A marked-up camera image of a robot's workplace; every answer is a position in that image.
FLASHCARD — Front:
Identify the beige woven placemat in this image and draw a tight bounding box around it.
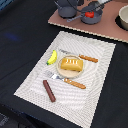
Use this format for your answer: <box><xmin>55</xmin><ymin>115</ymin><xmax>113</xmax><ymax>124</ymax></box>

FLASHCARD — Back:
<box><xmin>15</xmin><ymin>31</ymin><xmax>115</xmax><ymax>128</ymax></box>

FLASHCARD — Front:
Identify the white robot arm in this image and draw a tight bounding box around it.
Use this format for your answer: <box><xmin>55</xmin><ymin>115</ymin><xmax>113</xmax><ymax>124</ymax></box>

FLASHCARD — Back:
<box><xmin>77</xmin><ymin>0</ymin><xmax>111</xmax><ymax>13</ymax></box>

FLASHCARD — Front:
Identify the brown toy chocolate bar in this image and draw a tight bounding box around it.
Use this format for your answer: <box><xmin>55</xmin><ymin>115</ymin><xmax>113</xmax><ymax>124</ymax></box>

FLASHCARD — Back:
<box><xmin>43</xmin><ymin>80</ymin><xmax>56</xmax><ymax>102</ymax></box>

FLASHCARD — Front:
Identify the orange toy bread loaf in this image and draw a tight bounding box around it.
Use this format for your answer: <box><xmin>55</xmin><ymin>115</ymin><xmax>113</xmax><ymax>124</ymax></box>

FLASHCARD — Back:
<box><xmin>61</xmin><ymin>58</ymin><xmax>83</xmax><ymax>71</ymax></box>

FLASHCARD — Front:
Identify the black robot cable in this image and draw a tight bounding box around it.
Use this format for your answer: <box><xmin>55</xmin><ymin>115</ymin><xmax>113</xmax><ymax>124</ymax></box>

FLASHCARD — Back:
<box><xmin>66</xmin><ymin>0</ymin><xmax>83</xmax><ymax>16</ymax></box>

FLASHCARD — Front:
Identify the fork with wooden handle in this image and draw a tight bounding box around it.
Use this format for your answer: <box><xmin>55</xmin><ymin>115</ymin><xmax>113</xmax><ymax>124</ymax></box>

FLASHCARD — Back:
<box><xmin>44</xmin><ymin>71</ymin><xmax>86</xmax><ymax>89</ymax></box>

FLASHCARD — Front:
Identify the dark grey tall pot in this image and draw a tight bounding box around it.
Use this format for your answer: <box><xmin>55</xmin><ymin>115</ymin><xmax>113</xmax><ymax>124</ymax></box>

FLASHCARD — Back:
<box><xmin>55</xmin><ymin>0</ymin><xmax>78</xmax><ymax>18</ymax></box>

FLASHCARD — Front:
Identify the beige bowl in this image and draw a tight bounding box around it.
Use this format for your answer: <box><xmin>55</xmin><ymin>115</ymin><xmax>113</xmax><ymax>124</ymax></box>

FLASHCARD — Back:
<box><xmin>119</xmin><ymin>5</ymin><xmax>128</xmax><ymax>30</ymax></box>

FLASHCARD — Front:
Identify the red toy tomato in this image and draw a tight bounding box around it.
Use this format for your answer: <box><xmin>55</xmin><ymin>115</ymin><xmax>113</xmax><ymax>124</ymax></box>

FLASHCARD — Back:
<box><xmin>85</xmin><ymin>11</ymin><xmax>94</xmax><ymax>18</ymax></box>

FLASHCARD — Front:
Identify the knife with wooden handle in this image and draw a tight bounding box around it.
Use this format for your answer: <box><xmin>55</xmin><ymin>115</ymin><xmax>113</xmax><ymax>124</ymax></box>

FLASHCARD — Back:
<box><xmin>59</xmin><ymin>49</ymin><xmax>98</xmax><ymax>63</ymax></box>

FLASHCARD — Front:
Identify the yellow toy banana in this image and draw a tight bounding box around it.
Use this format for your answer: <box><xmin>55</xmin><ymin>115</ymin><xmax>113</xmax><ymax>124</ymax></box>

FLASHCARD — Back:
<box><xmin>47</xmin><ymin>50</ymin><xmax>57</xmax><ymax>65</ymax></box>

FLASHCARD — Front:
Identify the grey pot with handle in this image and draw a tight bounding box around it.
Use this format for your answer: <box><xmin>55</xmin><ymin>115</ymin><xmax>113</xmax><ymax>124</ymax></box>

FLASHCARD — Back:
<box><xmin>66</xmin><ymin>5</ymin><xmax>104</xmax><ymax>25</ymax></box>

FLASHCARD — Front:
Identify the round wooden plate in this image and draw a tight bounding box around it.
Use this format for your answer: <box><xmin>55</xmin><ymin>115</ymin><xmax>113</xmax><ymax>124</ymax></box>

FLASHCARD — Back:
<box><xmin>57</xmin><ymin>55</ymin><xmax>83</xmax><ymax>78</ymax></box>

